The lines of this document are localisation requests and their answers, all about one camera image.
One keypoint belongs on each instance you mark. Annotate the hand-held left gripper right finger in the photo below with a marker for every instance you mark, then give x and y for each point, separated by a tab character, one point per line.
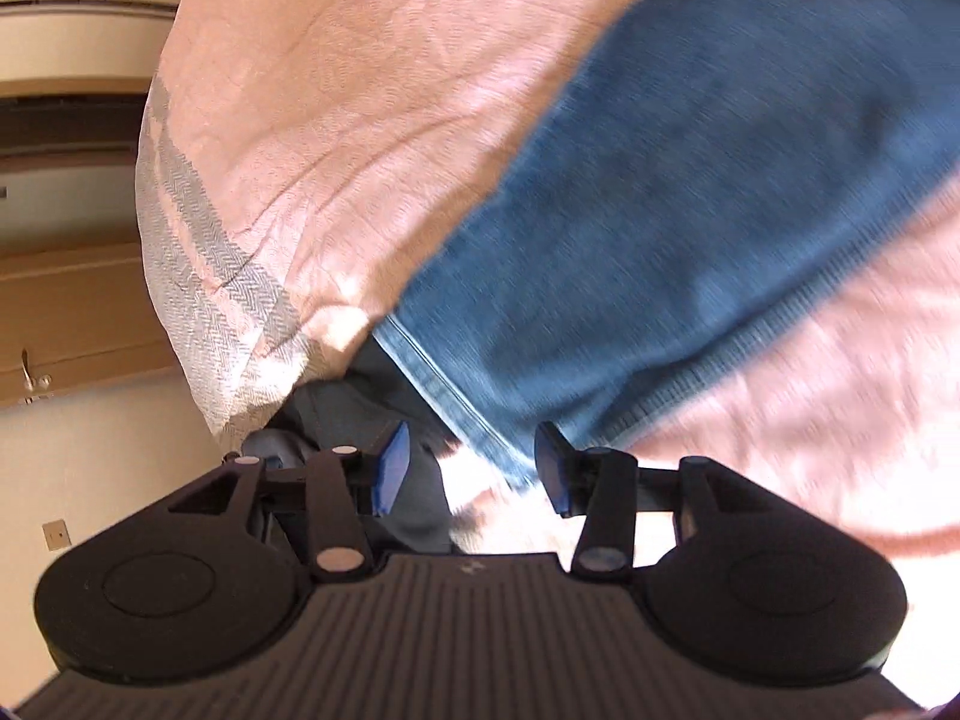
553	469

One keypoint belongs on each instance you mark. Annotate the pink blanket with grey stripes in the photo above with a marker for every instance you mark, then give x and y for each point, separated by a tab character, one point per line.
322	127

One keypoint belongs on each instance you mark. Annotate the beige wall socket plate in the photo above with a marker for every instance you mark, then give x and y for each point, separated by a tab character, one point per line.
56	536

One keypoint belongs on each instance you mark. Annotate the dark grey cloth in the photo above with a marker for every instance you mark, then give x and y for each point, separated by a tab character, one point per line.
409	495

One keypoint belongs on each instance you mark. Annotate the blue denim jeans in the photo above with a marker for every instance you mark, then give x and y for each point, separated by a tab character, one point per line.
697	187

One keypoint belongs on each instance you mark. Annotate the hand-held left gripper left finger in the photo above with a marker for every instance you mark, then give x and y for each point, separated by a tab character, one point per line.
390	469

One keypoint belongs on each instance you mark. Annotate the light wooden cabinet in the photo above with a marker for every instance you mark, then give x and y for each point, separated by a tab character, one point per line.
75	315

